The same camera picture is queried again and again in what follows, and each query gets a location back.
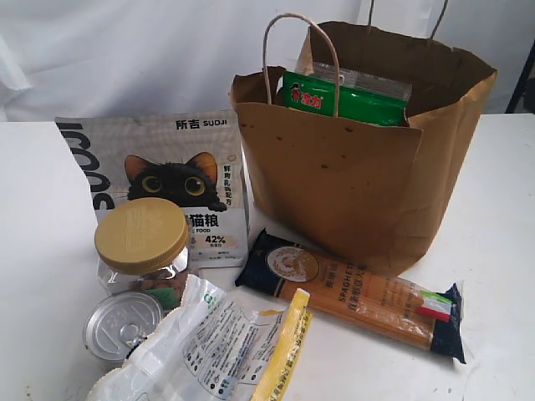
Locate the green seaweed snack package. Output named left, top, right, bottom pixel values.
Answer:
left=282, top=62, right=412, bottom=126

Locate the grey cat food bag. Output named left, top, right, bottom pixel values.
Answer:
left=54, top=110, right=248, bottom=268

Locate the brown paper shopping bag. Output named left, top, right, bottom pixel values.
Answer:
left=230, top=21, right=497, bottom=275

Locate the white and yellow plastic bag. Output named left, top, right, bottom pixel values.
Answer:
left=87, top=275, right=312, bottom=400

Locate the clear jar with gold lid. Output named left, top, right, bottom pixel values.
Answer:
left=94, top=197, right=192, bottom=311

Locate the silver pull-tab tin can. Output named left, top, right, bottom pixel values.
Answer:
left=83, top=291, right=163, bottom=367

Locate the spaghetti package with blue ends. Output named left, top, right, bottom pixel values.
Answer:
left=235, top=231, right=466, bottom=363

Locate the black stand in background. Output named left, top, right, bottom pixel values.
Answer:
left=506, top=44, right=534, bottom=114

